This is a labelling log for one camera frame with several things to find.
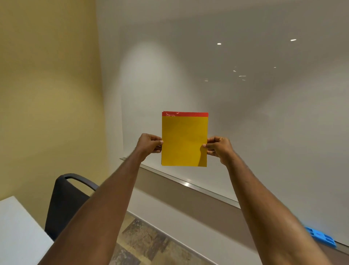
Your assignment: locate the white wall whiteboard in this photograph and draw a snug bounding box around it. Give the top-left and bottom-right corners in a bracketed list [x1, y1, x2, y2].
[96, 0, 349, 247]

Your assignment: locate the black office chair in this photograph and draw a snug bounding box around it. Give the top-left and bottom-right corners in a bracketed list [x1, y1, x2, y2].
[44, 173, 99, 241]

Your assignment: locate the person's left forearm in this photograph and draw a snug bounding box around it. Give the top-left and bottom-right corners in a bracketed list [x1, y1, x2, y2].
[39, 149, 149, 265]

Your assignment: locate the blue whiteboard eraser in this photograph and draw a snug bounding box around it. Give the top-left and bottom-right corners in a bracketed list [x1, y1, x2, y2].
[304, 227, 337, 248]

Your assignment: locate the yellow sticky note pad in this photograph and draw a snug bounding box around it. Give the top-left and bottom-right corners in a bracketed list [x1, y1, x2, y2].
[161, 111, 209, 167]

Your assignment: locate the person's right forearm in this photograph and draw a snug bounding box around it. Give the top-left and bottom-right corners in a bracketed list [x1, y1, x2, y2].
[225, 153, 332, 265]

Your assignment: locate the person's left hand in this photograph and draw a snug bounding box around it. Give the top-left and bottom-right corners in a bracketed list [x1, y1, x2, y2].
[135, 133, 164, 159]

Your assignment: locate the person's right hand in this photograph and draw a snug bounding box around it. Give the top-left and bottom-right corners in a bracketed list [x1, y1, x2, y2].
[202, 136, 236, 166]

